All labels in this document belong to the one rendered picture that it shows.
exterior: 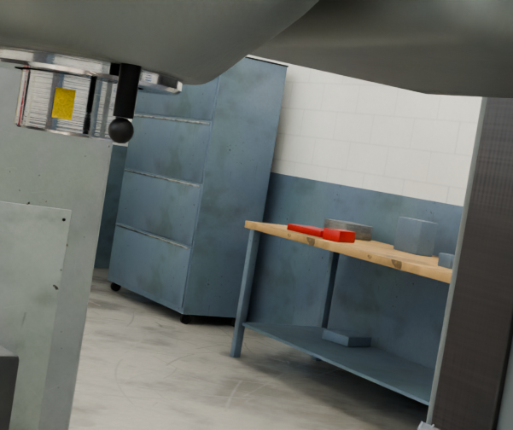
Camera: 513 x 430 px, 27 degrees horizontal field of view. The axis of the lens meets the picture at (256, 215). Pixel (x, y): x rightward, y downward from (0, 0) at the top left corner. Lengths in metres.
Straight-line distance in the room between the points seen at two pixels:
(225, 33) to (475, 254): 0.40
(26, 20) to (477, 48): 0.18
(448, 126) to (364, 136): 0.84
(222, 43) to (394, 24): 0.08
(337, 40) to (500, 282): 0.31
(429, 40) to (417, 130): 6.41
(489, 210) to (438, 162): 5.89
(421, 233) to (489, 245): 5.44
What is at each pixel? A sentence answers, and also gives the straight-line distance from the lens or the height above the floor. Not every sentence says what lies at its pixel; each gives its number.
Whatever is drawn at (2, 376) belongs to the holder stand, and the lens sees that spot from 0.68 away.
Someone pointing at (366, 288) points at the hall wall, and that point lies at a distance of 7.05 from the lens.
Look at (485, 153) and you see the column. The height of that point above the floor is 1.31.
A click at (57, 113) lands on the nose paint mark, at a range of 0.43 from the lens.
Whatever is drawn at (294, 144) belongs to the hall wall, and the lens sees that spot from 7.96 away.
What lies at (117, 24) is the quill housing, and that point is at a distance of 0.39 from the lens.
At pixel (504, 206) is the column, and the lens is 0.75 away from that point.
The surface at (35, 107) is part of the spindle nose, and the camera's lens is 0.44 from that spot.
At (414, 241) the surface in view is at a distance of 6.22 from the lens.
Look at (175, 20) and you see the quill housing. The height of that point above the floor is 1.33.
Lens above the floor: 1.28
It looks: 3 degrees down
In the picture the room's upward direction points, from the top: 9 degrees clockwise
